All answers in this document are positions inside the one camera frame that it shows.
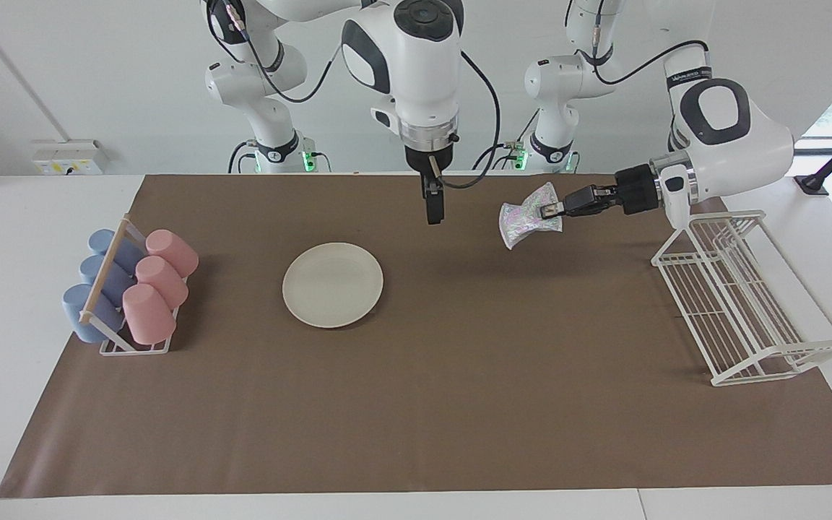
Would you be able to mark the pink plastic cup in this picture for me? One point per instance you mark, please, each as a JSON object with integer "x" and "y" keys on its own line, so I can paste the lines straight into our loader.
{"x": 147, "y": 314}
{"x": 172, "y": 251}
{"x": 163, "y": 280}

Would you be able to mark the white wall outlet box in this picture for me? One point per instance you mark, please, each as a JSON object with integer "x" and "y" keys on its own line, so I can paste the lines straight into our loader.
{"x": 69, "y": 155}

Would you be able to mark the white cup holder rack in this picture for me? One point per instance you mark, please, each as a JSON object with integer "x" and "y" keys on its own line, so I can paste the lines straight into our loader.
{"x": 104, "y": 278}

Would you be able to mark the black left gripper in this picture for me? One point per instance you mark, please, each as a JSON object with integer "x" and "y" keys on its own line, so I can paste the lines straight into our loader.
{"x": 633, "y": 191}

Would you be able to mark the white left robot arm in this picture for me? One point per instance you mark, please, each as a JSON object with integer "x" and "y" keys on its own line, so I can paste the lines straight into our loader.
{"x": 734, "y": 144}

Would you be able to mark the blue plastic cup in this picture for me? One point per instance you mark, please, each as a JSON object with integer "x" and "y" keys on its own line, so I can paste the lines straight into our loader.
{"x": 127, "y": 253}
{"x": 116, "y": 280}
{"x": 80, "y": 314}

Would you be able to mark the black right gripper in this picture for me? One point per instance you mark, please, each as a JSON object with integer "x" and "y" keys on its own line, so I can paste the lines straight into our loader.
{"x": 430, "y": 162}

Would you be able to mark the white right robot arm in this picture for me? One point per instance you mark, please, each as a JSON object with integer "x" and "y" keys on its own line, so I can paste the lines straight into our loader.
{"x": 416, "y": 65}

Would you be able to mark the cream round plate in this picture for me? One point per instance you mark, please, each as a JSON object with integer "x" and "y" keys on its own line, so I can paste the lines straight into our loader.
{"x": 333, "y": 285}

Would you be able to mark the brown table mat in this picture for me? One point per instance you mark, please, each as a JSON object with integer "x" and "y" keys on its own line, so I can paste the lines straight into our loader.
{"x": 459, "y": 404}

